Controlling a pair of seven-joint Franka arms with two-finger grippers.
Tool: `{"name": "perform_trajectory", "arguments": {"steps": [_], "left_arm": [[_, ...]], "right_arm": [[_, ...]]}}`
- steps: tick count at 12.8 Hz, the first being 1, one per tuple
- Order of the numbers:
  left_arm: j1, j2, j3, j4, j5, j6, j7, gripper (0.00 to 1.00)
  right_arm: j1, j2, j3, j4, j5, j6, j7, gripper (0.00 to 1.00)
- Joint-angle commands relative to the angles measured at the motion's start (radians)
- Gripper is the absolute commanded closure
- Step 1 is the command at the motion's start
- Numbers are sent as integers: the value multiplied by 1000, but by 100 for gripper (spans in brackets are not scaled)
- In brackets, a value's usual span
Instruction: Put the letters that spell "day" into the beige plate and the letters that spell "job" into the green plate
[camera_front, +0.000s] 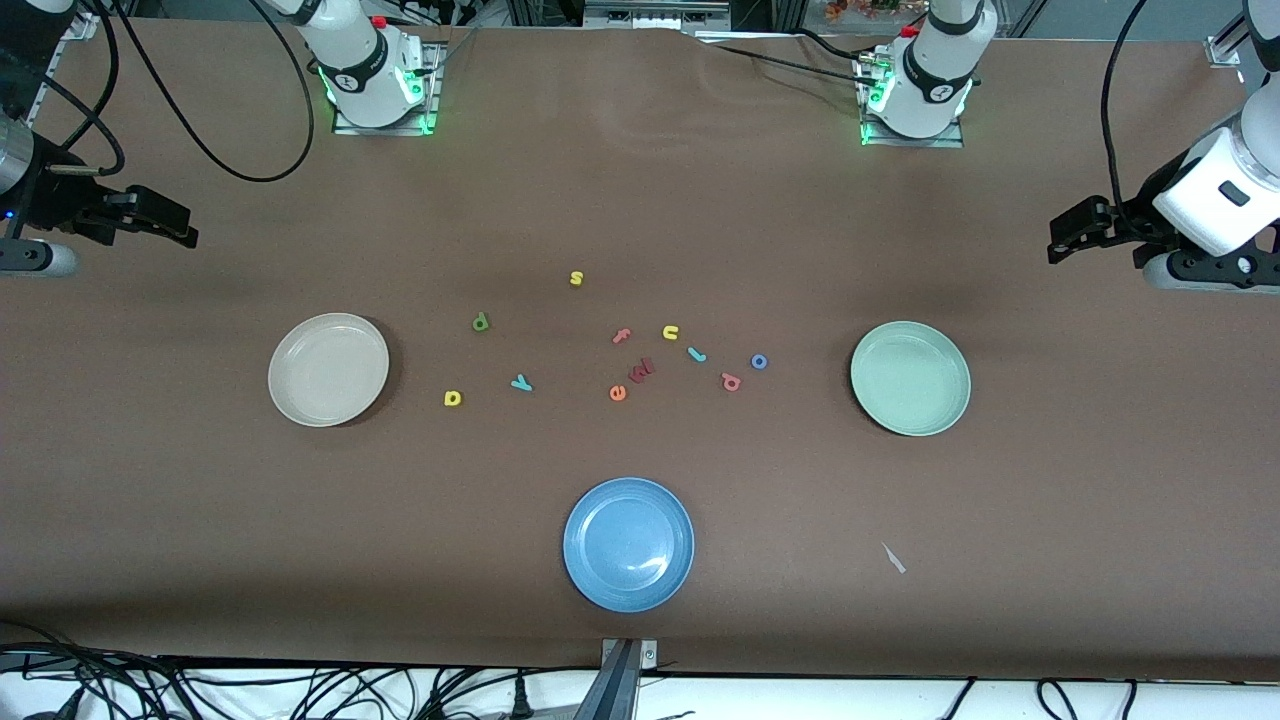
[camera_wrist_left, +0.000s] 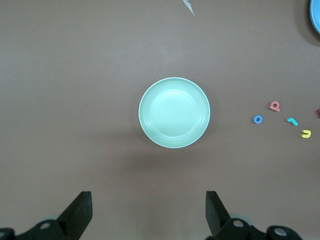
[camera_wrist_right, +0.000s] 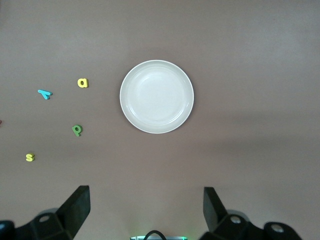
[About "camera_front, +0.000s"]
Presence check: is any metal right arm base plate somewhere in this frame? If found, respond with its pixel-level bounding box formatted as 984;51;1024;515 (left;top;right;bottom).
333;40;443;136

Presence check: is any black cable on mat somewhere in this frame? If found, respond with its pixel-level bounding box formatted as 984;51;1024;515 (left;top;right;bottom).
700;38;881;89
795;28;866;61

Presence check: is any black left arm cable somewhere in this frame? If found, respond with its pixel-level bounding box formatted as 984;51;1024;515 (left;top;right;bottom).
1098;0;1151;226

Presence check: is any pale green plate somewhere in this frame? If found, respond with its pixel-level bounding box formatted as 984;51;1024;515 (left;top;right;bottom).
850;320;973;438

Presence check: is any short black right arm cable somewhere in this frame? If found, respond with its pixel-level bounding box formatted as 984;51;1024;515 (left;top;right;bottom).
30;0;126;178

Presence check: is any beige brown plate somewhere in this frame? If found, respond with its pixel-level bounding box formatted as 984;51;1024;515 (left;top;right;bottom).
267;312;391;429

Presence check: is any orange flower decoration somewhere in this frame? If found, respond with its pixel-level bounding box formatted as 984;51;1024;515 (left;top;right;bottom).
822;0;906;23

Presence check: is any brown table mat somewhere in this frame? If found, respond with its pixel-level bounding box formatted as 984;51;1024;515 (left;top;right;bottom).
0;15;1280;683

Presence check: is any grey metal device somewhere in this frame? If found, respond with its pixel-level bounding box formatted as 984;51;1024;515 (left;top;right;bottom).
583;0;733;33

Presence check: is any aluminium frame profile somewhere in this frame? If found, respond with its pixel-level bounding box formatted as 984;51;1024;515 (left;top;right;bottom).
30;10;101;116
1205;0;1280;71

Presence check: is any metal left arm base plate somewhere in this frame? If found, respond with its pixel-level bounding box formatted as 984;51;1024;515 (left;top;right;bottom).
858;55;966;149

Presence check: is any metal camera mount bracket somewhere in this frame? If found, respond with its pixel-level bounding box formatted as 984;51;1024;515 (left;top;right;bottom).
575;638;661;720

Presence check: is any blue plate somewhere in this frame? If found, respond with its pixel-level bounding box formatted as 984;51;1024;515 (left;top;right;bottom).
562;477;696;613

